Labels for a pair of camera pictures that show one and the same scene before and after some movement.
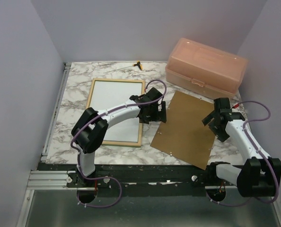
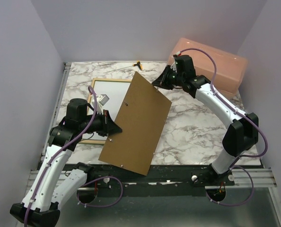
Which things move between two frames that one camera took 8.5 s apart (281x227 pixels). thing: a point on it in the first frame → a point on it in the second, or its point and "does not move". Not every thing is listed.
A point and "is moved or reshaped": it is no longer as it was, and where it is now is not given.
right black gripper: x=222 y=135 → x=161 y=82
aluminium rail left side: x=45 y=148 does not move
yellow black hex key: x=137 y=64 does not move
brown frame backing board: x=184 y=135 → x=142 y=117
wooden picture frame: x=140 y=124 is moved or reshaped
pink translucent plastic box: x=206 y=68 does not move
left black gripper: x=159 y=116 → x=109 y=126
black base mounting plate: x=148 y=180 does not move
